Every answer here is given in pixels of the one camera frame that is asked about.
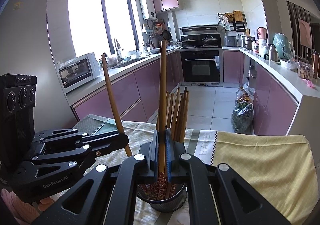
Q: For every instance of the white water heater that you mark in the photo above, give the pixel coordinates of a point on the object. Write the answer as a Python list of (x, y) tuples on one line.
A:
[(148, 8)]

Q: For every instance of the brown insulated bottle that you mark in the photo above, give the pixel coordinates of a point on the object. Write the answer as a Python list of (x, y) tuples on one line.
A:
[(316, 64)]

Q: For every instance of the person's left hand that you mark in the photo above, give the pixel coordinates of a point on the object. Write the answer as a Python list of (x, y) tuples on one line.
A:
[(47, 203)]

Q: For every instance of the wooden cutting board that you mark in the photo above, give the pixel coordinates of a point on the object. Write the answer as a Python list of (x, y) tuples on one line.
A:
[(238, 16)]

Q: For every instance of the framed wall painting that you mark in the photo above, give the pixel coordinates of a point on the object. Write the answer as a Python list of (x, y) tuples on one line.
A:
[(305, 32)]

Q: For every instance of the kitchen sink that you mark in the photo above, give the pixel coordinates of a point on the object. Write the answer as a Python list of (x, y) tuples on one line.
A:
[(132, 61)]

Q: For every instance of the person's left forearm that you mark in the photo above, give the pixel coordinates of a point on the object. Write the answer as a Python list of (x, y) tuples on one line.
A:
[(17, 202)]

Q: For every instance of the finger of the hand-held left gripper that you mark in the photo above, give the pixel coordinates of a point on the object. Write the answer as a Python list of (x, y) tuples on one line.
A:
[(107, 141), (55, 180)]

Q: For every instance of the patterned tablecloth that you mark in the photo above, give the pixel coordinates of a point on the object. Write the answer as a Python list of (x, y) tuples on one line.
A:
[(250, 160)]

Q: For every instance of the clear plastic food container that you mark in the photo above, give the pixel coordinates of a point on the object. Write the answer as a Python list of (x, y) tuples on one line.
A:
[(305, 70)]

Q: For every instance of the striped wall panel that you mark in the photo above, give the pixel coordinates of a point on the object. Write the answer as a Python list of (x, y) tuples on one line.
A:
[(292, 12)]

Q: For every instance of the pile of chopsticks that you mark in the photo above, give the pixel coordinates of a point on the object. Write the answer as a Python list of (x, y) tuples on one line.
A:
[(178, 115)]

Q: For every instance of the pink electric kettle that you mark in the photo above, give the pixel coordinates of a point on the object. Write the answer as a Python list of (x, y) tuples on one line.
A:
[(262, 33)]

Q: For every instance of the small pink item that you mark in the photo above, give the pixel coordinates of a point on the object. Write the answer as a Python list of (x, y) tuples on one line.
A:
[(308, 82)]

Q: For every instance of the kitchen window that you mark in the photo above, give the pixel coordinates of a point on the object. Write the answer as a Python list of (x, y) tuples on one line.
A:
[(100, 22)]

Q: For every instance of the steel thermos bottle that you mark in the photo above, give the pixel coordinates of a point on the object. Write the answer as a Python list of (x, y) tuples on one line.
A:
[(273, 52)]

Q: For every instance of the steel mixing bowl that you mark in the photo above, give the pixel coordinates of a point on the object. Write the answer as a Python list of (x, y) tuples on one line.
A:
[(155, 50)]

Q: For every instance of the white toaster oven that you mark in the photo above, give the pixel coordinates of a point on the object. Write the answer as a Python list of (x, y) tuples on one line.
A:
[(78, 71)]

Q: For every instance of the teal covered appliance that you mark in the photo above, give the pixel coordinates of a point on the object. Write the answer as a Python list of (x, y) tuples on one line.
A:
[(283, 44)]

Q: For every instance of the black pot with lid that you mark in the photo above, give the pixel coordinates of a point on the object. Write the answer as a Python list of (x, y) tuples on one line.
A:
[(209, 39), (189, 39)]

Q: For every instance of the black wall rack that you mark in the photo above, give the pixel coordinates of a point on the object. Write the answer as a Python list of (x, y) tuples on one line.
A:
[(231, 26)]

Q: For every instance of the pink kitchen base cabinets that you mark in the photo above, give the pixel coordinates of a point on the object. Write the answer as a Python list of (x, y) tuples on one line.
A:
[(270, 105), (120, 95)]

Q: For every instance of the clear oil bottle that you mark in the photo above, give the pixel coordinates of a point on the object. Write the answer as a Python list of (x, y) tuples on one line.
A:
[(242, 95)]

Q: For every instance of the black mesh utensil holder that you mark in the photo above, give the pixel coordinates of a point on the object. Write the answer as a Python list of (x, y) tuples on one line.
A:
[(162, 205)]

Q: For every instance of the tall refrigerator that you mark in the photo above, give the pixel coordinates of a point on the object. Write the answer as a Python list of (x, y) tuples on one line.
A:
[(30, 39)]

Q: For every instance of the built-in black oven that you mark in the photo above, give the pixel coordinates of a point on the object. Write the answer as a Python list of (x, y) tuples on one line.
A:
[(201, 66)]

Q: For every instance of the steel sink faucet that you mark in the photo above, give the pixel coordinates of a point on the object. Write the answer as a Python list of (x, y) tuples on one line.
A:
[(118, 51)]

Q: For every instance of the floral-end wooden chopstick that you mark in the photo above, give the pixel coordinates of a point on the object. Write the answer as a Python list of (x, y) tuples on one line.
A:
[(163, 90), (112, 97)]

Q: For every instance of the steel stock pot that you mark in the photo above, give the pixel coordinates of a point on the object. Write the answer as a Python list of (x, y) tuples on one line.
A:
[(247, 42)]

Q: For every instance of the hanging frying pan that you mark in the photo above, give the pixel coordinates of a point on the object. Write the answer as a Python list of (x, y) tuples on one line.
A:
[(168, 35)]

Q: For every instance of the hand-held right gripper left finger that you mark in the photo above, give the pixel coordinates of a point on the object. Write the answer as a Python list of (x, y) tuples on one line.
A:
[(156, 155)]

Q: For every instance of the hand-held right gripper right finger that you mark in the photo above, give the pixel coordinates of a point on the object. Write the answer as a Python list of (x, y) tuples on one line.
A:
[(170, 157)]

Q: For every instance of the black range hood cooker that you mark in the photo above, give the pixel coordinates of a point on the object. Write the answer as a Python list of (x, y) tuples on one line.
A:
[(200, 30)]

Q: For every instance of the white bowl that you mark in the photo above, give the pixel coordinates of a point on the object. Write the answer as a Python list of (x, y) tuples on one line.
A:
[(288, 64)]

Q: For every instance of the plastic bag of greens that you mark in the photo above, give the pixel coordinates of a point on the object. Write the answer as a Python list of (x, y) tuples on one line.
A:
[(242, 118)]

